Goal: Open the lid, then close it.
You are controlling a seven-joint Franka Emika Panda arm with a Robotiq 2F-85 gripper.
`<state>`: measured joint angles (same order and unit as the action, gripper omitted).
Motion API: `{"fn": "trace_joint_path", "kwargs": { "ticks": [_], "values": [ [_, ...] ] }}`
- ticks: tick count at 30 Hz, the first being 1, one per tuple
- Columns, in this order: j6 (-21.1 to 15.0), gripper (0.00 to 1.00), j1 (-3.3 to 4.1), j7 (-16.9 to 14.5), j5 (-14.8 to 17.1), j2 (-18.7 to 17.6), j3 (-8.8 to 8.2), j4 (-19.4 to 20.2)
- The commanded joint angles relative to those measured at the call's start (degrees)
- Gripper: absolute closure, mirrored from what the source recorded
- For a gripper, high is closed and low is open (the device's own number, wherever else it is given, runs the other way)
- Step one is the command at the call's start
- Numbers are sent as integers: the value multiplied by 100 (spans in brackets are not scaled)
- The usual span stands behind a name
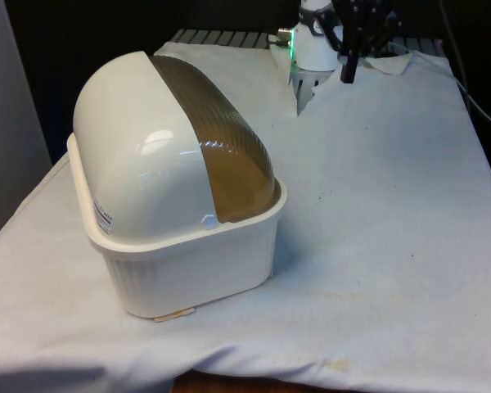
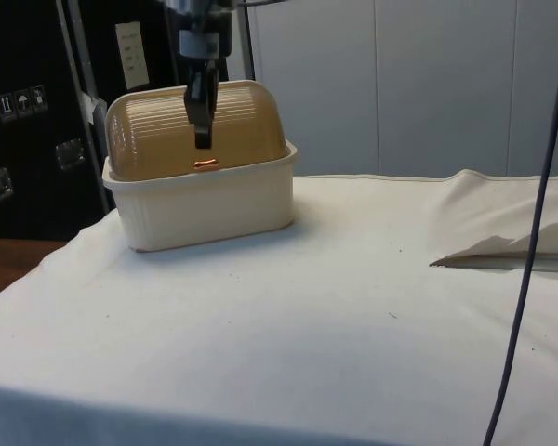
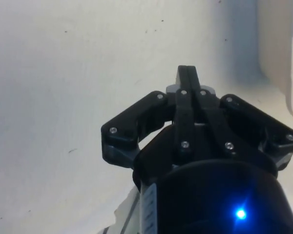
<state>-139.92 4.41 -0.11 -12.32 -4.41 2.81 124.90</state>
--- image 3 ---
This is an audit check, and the cream box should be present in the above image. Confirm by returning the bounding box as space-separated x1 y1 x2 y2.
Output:
256 0 293 121

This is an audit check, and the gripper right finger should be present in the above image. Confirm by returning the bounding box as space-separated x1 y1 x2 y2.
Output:
187 65 293 171

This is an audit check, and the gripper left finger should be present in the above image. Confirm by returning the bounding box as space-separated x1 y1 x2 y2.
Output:
100 64 195 169

